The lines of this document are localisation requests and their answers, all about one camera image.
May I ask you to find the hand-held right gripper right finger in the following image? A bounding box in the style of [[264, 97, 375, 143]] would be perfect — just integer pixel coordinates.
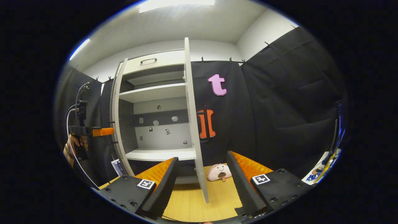
[[226, 151, 312, 218]]

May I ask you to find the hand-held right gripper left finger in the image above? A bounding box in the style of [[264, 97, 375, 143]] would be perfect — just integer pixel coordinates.
[[96, 156, 179, 220]]

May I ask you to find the cream cabinet door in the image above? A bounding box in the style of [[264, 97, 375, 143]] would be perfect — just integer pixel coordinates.
[[107, 58, 136, 178], [183, 37, 210, 203]]

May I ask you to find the grey double-door shoe cabinet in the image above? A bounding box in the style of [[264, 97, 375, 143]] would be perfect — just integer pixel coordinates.
[[114, 49, 199, 186]]

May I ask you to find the white cabinet shelf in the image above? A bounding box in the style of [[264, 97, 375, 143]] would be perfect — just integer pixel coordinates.
[[119, 82, 187, 103], [125, 147, 196, 161]]

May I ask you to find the black backdrop cloth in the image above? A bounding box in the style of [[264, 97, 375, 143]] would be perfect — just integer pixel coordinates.
[[190, 26, 345, 181], [54, 67, 120, 187]]

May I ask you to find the pink smiling plush toy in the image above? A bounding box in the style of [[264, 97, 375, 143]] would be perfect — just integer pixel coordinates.
[[207, 163, 233, 182]]

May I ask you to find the white and blue booklet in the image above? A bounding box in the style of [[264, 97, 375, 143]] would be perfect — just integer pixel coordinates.
[[111, 159, 126, 177]]

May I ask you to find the colourful printed sheet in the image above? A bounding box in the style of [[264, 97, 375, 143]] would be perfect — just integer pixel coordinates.
[[301, 149, 342, 186]]

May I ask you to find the large ceiling light panel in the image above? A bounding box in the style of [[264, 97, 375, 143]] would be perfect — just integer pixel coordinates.
[[138, 0, 215, 13]]

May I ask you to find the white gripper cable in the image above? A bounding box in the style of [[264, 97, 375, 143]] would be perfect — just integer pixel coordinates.
[[65, 106, 95, 189]]

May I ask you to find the cream drawer front with handle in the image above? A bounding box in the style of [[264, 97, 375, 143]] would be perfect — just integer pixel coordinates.
[[123, 50, 186, 75]]

